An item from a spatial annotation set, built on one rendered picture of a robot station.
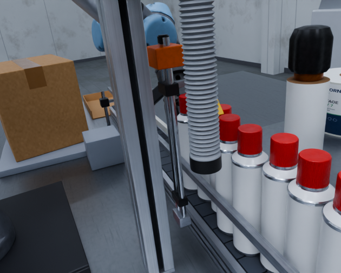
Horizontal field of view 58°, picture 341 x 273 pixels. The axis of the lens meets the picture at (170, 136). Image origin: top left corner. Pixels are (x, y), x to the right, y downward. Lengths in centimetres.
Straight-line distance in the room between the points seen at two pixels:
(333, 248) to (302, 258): 7
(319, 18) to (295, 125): 258
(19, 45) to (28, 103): 816
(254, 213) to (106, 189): 45
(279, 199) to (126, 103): 23
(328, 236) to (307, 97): 42
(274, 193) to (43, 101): 78
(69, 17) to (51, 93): 827
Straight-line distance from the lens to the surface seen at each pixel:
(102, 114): 139
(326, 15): 323
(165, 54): 44
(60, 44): 923
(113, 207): 74
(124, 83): 39
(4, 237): 59
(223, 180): 49
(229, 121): 45
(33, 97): 101
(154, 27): 54
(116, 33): 38
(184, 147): 61
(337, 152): 85
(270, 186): 41
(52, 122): 103
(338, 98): 90
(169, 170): 74
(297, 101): 72
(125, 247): 63
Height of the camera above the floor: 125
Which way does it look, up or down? 23 degrees down
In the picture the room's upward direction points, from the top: 6 degrees counter-clockwise
